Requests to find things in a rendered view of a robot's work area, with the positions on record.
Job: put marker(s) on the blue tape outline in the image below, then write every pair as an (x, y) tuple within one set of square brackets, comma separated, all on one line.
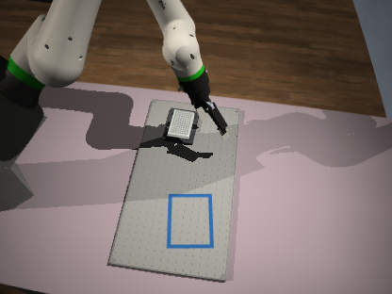
[(190, 246)]

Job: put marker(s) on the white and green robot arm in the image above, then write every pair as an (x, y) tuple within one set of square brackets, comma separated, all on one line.
[(57, 48)]

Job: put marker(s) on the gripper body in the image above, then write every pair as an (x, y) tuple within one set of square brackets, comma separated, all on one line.
[(201, 96)]

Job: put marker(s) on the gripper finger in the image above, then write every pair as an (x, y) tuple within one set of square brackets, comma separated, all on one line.
[(199, 110), (217, 118)]

